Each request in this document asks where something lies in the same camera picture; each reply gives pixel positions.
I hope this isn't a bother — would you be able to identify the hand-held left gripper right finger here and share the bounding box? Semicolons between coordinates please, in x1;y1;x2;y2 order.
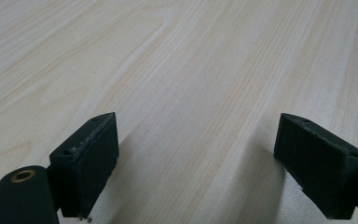
273;112;358;220

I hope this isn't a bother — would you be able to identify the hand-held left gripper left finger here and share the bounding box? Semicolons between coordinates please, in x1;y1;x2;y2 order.
48;112;120;219

